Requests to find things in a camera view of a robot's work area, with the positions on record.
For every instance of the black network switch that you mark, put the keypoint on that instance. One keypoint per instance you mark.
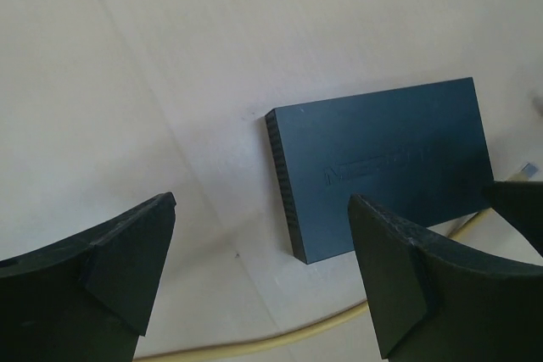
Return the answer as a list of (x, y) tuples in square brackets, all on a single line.
[(420, 151)]

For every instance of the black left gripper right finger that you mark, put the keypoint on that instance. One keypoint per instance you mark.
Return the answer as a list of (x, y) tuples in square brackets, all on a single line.
[(434, 299)]

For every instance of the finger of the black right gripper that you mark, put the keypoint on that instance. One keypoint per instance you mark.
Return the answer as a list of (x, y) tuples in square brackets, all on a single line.
[(520, 204)]

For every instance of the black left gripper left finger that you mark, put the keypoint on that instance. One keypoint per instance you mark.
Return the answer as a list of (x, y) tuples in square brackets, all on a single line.
[(88, 297)]

